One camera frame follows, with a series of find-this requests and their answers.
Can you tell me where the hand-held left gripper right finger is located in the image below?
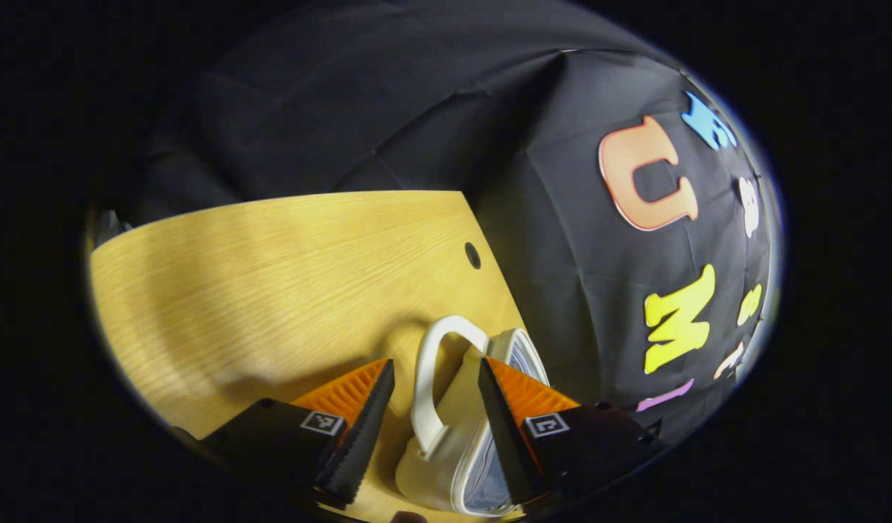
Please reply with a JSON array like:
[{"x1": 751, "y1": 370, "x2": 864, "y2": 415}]
[{"x1": 477, "y1": 356, "x2": 666, "y2": 508}]

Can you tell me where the black backdrop cloth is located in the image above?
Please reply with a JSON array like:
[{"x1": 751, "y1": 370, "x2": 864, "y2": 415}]
[{"x1": 126, "y1": 0, "x2": 784, "y2": 444}]

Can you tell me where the white suitcase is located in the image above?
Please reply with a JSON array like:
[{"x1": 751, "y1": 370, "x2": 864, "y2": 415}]
[{"x1": 395, "y1": 315, "x2": 551, "y2": 518}]

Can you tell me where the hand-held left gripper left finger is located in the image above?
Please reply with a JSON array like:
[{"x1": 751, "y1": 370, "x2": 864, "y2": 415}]
[{"x1": 198, "y1": 358, "x2": 397, "y2": 508}]

